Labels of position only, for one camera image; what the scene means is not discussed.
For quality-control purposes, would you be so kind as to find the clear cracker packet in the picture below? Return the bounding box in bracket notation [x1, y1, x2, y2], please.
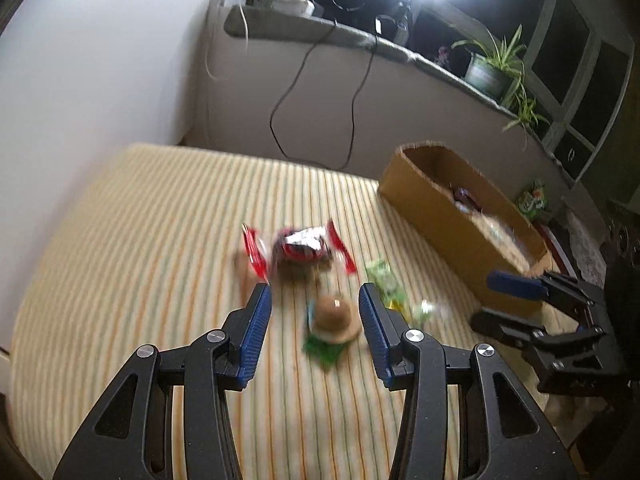
[475, 212, 526, 256]

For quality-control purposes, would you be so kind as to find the potted spider plant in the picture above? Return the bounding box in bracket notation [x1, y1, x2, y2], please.
[450, 25, 551, 151]

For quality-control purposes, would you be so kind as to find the striped cream blanket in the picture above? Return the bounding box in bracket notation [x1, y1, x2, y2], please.
[10, 142, 601, 480]

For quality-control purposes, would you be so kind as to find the green snack packet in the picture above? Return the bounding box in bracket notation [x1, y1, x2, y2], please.
[364, 259, 416, 321]

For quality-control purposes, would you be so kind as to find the red-ended dark candy packet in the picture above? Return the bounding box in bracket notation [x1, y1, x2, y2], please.
[242, 220, 358, 281]

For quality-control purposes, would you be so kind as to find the dark red round packet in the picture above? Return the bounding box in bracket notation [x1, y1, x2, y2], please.
[452, 187, 483, 213]

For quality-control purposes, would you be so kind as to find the small clear candy wrapper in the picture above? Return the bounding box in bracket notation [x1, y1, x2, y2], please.
[420, 299, 452, 320]

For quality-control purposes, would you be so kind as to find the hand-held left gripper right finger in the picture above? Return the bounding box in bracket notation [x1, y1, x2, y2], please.
[360, 283, 581, 480]

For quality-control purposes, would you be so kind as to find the white cable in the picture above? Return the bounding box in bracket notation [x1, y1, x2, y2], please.
[205, 0, 251, 81]

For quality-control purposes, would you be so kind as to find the black cable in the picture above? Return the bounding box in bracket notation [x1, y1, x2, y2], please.
[270, 22, 336, 162]
[344, 35, 378, 171]

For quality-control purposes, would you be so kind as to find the white lace cloth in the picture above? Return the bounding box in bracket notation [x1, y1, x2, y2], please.
[565, 200, 608, 286]

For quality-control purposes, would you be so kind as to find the cardboard box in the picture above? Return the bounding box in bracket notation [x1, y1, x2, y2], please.
[377, 141, 556, 318]

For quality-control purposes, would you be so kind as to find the round brown cake packet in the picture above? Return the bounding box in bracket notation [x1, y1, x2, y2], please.
[302, 294, 363, 371]

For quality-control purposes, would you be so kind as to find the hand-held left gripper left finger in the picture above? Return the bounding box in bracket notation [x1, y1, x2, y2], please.
[52, 284, 272, 480]

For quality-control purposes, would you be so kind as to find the green paper bag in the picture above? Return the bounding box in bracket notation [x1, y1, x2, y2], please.
[515, 180, 551, 221]

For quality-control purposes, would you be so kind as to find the white window frame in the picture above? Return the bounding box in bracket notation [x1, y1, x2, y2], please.
[520, 0, 636, 181]

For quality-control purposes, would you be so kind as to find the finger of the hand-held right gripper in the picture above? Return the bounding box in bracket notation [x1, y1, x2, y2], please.
[487, 270, 608, 318]
[472, 310, 601, 356]

